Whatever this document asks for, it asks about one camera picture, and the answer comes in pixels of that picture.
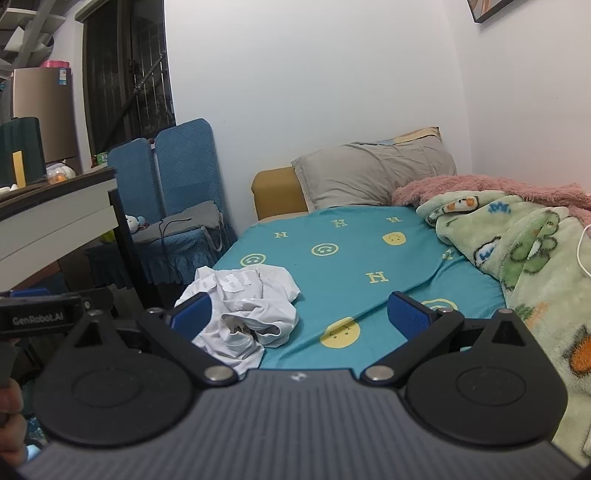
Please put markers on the small white stuffed toy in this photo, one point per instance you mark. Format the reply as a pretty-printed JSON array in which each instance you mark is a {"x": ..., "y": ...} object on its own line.
[{"x": 135, "y": 222}]

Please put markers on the green cartoon print blanket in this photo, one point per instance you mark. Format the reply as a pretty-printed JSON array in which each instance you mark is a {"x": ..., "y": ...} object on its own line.
[{"x": 540, "y": 258}]

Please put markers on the person's left hand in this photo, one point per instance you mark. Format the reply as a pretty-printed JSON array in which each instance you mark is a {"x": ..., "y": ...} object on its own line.
[{"x": 10, "y": 429}]

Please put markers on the pink fuzzy blanket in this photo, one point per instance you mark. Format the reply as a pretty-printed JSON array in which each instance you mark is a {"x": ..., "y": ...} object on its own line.
[{"x": 485, "y": 183}]

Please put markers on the white shirt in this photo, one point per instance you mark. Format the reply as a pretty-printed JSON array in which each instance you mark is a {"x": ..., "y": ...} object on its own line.
[{"x": 240, "y": 286}]

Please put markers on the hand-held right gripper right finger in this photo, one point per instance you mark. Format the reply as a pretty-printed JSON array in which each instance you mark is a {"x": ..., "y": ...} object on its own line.
[{"x": 406, "y": 314}]

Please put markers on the white stepped shelves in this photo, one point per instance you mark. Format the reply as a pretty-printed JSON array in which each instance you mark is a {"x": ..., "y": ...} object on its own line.
[{"x": 27, "y": 32}]

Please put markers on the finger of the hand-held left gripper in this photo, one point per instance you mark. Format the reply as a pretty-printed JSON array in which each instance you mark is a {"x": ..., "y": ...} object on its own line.
[{"x": 30, "y": 293}]

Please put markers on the grey pillow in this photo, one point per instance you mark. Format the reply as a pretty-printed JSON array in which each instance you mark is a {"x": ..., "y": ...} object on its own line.
[{"x": 369, "y": 175}]

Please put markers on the dark window with grille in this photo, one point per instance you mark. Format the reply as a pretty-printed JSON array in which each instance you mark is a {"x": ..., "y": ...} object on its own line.
[{"x": 124, "y": 69}]

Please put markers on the grey folded cloth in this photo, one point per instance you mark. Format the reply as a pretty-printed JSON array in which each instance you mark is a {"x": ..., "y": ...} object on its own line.
[{"x": 189, "y": 219}]

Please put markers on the yellow paper card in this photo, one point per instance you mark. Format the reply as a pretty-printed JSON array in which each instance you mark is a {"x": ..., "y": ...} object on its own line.
[{"x": 19, "y": 168}]

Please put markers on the dark green chair back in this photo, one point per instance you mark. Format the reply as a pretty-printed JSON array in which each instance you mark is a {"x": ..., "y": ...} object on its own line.
[{"x": 30, "y": 143}]

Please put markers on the yellow bed headboard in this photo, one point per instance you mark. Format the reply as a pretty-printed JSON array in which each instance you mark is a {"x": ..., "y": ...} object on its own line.
[{"x": 274, "y": 194}]

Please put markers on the teal smiley print bed sheet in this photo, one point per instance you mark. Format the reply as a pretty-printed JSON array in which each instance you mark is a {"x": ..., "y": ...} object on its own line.
[{"x": 351, "y": 258}]

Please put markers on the yellow pillow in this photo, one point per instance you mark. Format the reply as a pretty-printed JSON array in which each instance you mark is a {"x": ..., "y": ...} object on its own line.
[{"x": 420, "y": 134}]

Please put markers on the green ball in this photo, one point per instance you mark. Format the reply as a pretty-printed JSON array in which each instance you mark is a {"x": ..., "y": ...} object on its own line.
[{"x": 108, "y": 236}]

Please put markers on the pink container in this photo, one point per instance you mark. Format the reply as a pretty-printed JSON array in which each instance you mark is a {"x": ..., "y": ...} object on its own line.
[{"x": 56, "y": 64}]

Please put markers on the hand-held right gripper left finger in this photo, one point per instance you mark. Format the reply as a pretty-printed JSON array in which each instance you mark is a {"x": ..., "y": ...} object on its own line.
[{"x": 194, "y": 311}]

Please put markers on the framed wall picture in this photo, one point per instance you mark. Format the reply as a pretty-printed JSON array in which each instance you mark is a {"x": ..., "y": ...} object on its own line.
[{"x": 489, "y": 9}]

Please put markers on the blue covered chair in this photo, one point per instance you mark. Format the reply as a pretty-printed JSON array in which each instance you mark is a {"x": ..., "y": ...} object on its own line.
[
  {"x": 184, "y": 166},
  {"x": 131, "y": 175}
]

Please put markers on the white table with black legs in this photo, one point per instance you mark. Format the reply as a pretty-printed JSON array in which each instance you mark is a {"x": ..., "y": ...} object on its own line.
[{"x": 51, "y": 221}]

